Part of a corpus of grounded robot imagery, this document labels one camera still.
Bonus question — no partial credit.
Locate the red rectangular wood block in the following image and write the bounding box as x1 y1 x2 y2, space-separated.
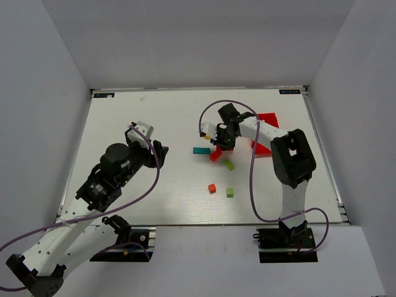
209 148 222 162

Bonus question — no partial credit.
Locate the teal long wood block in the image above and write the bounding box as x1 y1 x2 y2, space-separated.
192 147 210 155

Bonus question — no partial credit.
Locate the red plastic bin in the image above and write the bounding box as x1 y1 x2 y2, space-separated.
254 113 279 158

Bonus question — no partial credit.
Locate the red arch wood block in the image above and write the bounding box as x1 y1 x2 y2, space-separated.
220 148 234 153

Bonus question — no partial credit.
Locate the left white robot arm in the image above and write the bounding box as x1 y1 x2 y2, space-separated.
6 128 169 296

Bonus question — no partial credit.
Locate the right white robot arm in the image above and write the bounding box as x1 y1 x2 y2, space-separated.
200 103 316 244

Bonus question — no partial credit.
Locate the green rectangular wood block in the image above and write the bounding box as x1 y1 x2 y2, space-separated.
223 160 235 171

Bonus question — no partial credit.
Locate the red cube wood block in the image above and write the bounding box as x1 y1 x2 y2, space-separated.
208 184 217 194

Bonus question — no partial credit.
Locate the green cube wood block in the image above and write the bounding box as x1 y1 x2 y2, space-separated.
226 188 234 197

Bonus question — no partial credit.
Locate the dark table corner label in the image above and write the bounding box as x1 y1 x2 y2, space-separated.
279 89 301 95

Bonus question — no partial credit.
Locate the left table corner label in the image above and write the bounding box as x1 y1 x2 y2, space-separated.
93 93 115 98

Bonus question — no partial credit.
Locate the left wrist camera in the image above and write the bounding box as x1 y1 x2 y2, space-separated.
125 121 154 149

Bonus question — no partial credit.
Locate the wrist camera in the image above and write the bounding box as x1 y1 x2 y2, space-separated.
199 122 217 140
125 121 154 149

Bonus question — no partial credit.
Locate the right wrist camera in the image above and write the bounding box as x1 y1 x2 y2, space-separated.
199 122 217 140

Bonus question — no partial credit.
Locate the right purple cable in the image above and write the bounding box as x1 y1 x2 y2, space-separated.
198 100 329 255

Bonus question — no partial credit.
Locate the purple cable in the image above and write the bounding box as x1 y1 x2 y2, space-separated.
198 100 329 255
0 124 161 292

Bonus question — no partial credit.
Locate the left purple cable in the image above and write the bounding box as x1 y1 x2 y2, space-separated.
0 124 161 292

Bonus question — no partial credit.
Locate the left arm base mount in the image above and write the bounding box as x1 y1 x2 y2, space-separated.
90 215 156 263

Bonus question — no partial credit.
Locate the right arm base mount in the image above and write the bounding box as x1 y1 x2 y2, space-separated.
252 228 318 264

